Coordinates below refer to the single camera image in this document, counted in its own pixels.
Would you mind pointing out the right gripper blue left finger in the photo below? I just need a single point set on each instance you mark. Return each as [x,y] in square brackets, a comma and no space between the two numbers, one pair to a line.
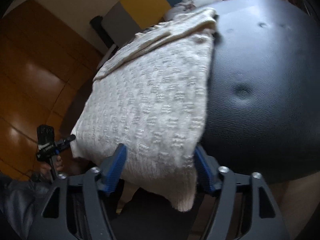
[102,181]

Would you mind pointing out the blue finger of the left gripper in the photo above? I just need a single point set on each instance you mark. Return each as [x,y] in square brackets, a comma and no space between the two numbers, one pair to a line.
[68,140]

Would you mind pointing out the multicolour sofa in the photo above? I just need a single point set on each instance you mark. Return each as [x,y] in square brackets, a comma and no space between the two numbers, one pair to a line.
[128,17]

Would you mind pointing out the person left forearm black sleeve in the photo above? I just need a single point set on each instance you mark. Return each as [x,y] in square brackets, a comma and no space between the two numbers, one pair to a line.
[20,201]

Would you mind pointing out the grey deer print pillow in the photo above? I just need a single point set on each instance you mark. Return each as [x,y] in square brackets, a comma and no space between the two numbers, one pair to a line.
[185,6]

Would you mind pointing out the person left hand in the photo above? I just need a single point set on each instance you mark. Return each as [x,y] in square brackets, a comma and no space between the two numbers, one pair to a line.
[46,169]

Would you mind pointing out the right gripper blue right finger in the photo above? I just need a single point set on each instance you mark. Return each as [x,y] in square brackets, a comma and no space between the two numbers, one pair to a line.
[220,183]

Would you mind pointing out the cream knitted sweater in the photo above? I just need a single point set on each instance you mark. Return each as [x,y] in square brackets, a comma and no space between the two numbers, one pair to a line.
[152,96]

